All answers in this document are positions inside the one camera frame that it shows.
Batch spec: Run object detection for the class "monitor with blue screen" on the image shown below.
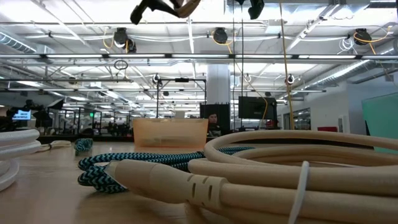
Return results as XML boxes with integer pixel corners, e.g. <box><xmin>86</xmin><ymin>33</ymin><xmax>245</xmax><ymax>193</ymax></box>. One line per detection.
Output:
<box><xmin>12</xmin><ymin>109</ymin><xmax>32</xmax><ymax>121</ymax></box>

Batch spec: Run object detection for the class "small black ceiling reel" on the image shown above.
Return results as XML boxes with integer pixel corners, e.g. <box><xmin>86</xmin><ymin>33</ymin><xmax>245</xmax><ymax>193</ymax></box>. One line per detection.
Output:
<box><xmin>151</xmin><ymin>73</ymin><xmax>163</xmax><ymax>88</ymax></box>

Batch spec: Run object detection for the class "black hanging cable hoop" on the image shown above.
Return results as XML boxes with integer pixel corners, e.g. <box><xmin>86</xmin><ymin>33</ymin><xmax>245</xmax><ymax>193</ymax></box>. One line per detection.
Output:
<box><xmin>113</xmin><ymin>58</ymin><xmax>129</xmax><ymax>71</ymax></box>

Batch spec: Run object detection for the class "teal black braided cable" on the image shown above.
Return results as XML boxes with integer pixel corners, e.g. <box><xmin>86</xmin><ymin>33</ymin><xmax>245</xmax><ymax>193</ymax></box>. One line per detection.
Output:
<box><xmin>77</xmin><ymin>146</ymin><xmax>256</xmax><ymax>194</ymax></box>

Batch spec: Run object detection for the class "black metal frame stand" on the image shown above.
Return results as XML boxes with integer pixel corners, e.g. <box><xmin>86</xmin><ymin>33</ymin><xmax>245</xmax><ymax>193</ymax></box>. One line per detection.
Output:
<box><xmin>155</xmin><ymin>77</ymin><xmax>208</xmax><ymax>118</ymax></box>

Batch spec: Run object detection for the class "thin black hanging cord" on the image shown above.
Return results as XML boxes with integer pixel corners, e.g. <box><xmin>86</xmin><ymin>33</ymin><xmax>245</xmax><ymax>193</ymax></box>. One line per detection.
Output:
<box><xmin>232</xmin><ymin>0</ymin><xmax>236</xmax><ymax>131</ymax></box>
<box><xmin>241</xmin><ymin>0</ymin><xmax>245</xmax><ymax>130</ymax></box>

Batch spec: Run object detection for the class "orange plastic bin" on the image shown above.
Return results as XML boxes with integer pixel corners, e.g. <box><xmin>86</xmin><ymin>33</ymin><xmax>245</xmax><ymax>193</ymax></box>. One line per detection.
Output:
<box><xmin>132</xmin><ymin>118</ymin><xmax>209</xmax><ymax>153</ymax></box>

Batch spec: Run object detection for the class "black monitor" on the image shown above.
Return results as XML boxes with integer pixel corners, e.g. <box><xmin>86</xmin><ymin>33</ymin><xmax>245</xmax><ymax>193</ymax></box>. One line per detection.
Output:
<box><xmin>238</xmin><ymin>96</ymin><xmax>278</xmax><ymax>121</ymax></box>

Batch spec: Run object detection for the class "black ceiling cable reel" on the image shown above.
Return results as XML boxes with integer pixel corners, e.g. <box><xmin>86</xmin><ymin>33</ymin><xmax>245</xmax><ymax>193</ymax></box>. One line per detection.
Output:
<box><xmin>212</xmin><ymin>27</ymin><xmax>229</xmax><ymax>45</ymax></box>
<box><xmin>353</xmin><ymin>27</ymin><xmax>373</xmax><ymax>47</ymax></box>
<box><xmin>112</xmin><ymin>27</ymin><xmax>137</xmax><ymax>54</ymax></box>

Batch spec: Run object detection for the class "black cabinet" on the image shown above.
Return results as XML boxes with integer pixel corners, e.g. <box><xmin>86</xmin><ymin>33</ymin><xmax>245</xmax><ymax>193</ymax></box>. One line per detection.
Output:
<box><xmin>199</xmin><ymin>103</ymin><xmax>233</xmax><ymax>134</ymax></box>

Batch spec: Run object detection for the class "white square column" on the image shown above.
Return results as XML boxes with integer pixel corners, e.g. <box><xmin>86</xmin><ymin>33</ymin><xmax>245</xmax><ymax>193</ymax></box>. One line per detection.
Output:
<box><xmin>206</xmin><ymin>63</ymin><xmax>233</xmax><ymax>105</ymax></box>

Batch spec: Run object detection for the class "short teal braided cable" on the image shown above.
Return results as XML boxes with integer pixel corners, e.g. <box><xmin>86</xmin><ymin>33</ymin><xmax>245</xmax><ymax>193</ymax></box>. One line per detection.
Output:
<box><xmin>73</xmin><ymin>138</ymin><xmax>94</xmax><ymax>156</ymax></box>

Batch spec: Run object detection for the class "person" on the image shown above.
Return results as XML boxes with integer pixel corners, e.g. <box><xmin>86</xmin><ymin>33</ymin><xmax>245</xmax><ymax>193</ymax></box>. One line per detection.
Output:
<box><xmin>206</xmin><ymin>112</ymin><xmax>223</xmax><ymax>138</ymax></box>

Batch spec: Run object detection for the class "white coiled cable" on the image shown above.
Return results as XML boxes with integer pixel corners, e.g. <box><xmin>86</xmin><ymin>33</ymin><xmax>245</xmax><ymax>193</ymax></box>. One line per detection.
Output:
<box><xmin>0</xmin><ymin>128</ymin><xmax>42</xmax><ymax>192</ymax></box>

